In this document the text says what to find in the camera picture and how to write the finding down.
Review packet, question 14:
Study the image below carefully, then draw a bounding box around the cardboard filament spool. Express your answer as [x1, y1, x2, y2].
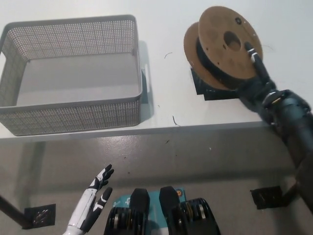
[183, 6, 264, 91]

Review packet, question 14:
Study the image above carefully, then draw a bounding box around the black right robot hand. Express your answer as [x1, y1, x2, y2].
[236, 42, 277, 116]

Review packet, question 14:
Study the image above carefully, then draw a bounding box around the dark tape patch on table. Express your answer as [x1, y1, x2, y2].
[190, 67, 243, 101]

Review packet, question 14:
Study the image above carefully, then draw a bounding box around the grey perforated plastic basket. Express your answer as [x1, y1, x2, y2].
[0, 14, 150, 137]

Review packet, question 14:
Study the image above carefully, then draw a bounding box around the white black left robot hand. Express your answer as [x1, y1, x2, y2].
[65, 164, 115, 233]

